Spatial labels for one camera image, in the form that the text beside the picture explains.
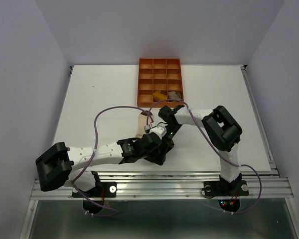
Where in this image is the cream and brown striped sock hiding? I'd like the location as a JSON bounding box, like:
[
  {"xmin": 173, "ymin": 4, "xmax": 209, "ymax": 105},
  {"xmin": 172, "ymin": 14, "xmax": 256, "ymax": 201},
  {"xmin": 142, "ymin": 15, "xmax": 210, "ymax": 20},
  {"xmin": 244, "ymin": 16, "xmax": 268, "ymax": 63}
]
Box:
[{"xmin": 135, "ymin": 112, "xmax": 148, "ymax": 138}]

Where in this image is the tan sock with red cuff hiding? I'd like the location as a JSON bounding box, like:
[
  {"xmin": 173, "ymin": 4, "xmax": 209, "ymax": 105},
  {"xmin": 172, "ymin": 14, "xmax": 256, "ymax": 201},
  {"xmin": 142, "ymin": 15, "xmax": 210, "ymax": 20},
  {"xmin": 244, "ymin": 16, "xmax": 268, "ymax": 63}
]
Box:
[{"xmin": 168, "ymin": 91, "xmax": 183, "ymax": 102}]

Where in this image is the mustard yellow sock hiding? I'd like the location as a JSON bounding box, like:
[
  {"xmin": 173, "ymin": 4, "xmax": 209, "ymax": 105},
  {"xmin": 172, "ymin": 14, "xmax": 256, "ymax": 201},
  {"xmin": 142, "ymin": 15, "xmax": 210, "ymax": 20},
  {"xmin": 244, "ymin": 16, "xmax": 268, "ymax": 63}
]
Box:
[{"xmin": 153, "ymin": 90, "xmax": 167, "ymax": 102}]

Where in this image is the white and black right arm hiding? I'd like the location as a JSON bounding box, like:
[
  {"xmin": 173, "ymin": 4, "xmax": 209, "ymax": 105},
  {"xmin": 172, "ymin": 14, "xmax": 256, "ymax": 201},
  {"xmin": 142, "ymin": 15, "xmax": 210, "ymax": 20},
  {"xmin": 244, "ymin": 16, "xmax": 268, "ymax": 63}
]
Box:
[{"xmin": 158, "ymin": 105, "xmax": 242, "ymax": 194}]

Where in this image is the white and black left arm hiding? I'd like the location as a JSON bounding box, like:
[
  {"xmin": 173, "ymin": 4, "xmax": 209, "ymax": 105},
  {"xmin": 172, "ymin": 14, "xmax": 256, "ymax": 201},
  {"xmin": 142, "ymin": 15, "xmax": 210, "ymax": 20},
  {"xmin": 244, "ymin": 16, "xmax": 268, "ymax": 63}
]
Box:
[{"xmin": 35, "ymin": 138, "xmax": 168, "ymax": 196}]

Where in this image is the orange compartment tray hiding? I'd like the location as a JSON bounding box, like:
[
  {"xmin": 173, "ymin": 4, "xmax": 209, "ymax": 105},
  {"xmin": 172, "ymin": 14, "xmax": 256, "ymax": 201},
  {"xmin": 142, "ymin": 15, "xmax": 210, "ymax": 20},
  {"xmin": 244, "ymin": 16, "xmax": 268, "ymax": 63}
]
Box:
[{"xmin": 137, "ymin": 58, "xmax": 184, "ymax": 108}]

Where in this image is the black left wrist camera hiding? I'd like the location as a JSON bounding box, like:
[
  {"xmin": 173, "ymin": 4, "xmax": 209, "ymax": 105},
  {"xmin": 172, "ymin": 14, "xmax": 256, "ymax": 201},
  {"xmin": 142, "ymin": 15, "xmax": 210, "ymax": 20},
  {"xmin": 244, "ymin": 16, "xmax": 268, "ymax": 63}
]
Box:
[{"xmin": 141, "ymin": 126, "xmax": 167, "ymax": 152}]

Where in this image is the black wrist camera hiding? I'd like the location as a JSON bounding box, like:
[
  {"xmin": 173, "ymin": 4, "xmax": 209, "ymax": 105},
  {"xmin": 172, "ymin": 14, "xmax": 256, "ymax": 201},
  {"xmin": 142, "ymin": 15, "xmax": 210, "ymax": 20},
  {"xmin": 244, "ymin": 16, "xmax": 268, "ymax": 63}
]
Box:
[
  {"xmin": 141, "ymin": 126, "xmax": 167, "ymax": 152},
  {"xmin": 158, "ymin": 106, "xmax": 177, "ymax": 124}
]

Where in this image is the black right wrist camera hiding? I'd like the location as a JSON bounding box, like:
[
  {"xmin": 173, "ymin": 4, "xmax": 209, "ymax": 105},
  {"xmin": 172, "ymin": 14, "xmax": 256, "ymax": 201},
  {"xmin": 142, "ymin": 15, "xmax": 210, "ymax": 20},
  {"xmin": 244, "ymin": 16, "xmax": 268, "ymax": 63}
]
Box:
[{"xmin": 158, "ymin": 106, "xmax": 177, "ymax": 124}]

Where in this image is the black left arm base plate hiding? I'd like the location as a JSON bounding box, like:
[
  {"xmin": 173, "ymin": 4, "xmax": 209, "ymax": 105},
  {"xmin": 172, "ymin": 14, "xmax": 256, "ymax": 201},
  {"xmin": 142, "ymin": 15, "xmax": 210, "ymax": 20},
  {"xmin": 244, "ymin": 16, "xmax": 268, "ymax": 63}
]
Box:
[{"xmin": 72, "ymin": 181, "xmax": 117, "ymax": 198}]

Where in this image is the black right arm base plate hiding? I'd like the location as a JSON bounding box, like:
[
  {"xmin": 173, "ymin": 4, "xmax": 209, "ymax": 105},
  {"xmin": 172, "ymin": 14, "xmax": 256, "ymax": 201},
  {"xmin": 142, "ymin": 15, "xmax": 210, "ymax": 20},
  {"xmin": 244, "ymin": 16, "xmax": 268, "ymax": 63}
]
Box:
[{"xmin": 201, "ymin": 180, "xmax": 249, "ymax": 198}]

